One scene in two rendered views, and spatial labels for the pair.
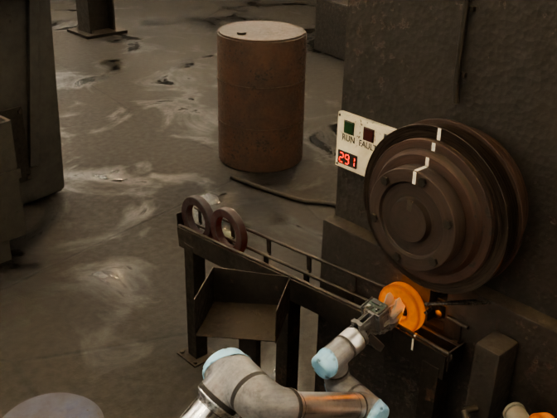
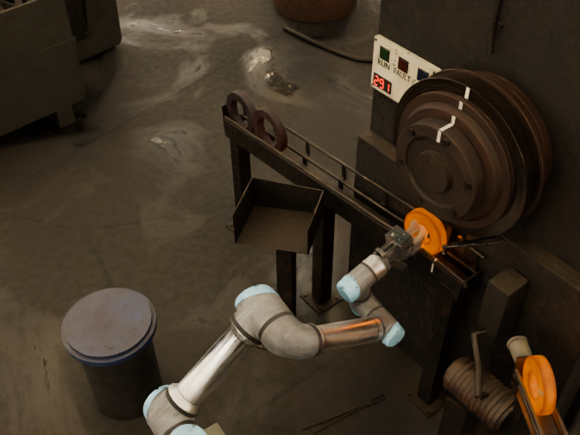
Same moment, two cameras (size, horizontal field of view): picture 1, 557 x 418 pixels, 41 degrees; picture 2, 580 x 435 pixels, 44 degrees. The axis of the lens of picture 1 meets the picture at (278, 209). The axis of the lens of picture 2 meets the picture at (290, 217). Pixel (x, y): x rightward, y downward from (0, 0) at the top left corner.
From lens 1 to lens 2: 0.44 m
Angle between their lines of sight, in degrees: 18
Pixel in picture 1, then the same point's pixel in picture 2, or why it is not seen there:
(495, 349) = (506, 288)
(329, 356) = (352, 284)
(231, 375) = (259, 314)
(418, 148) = (446, 104)
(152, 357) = (204, 229)
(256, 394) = (280, 335)
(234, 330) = (270, 239)
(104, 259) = (160, 122)
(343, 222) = (376, 140)
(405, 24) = not seen: outside the picture
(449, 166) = (474, 128)
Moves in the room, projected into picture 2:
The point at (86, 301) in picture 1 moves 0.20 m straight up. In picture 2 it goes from (144, 168) to (139, 137)
